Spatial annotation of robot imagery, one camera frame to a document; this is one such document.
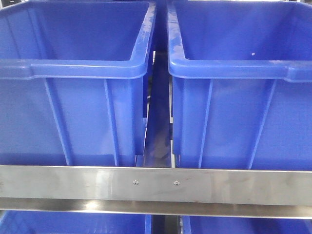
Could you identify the blue bin lower right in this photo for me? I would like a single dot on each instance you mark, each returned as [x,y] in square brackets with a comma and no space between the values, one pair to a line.
[234,225]

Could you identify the blue plastic bin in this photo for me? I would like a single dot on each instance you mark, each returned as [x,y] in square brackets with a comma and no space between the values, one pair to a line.
[73,81]
[242,84]

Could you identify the blue plastic bin left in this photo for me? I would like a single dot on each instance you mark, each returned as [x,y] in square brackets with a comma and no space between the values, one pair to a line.
[73,81]

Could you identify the steel shelf front rail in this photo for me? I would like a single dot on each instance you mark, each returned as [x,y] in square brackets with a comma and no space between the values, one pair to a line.
[157,191]

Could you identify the blue plastic bin right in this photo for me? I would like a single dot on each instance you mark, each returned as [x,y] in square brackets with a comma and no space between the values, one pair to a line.
[242,84]

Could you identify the blue bin lower left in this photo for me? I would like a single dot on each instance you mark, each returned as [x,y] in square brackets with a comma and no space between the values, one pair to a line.
[28,222]

